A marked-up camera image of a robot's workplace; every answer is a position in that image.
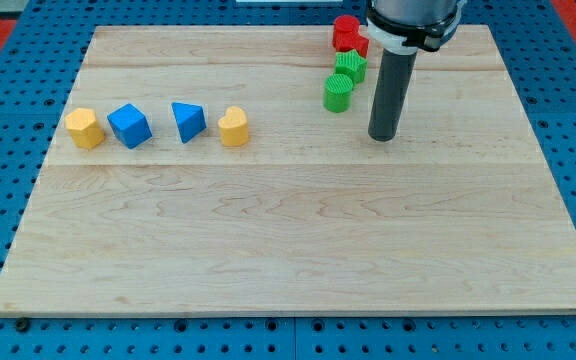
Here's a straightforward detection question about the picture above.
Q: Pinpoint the green star block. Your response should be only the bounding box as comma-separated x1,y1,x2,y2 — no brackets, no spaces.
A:
334,49,368,84

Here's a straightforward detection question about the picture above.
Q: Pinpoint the red star block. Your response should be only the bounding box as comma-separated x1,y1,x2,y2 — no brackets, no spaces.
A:
332,32,370,58

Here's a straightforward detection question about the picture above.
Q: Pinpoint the yellow heart block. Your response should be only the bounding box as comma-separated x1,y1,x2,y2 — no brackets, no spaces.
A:
218,106,249,147

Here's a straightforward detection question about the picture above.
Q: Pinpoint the green cylinder block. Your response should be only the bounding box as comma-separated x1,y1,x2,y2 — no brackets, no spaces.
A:
323,74,354,113

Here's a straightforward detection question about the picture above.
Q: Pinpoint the blue triangular prism block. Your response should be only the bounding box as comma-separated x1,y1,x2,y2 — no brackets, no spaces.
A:
171,102,207,144

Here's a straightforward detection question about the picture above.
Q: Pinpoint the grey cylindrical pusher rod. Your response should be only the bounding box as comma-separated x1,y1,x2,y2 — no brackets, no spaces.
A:
368,50,417,142

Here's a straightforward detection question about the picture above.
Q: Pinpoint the blue cube block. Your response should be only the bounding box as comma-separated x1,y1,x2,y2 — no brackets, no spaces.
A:
107,103,152,149

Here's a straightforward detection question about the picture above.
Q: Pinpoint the red cylinder block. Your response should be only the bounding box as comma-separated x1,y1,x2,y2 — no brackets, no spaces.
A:
332,15,360,47

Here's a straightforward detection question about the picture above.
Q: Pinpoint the light wooden board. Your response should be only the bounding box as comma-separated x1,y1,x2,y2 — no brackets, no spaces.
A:
0,25,576,318

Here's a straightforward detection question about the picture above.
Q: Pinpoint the yellow pentagon block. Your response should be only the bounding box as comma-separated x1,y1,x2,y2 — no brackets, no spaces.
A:
65,108,105,149

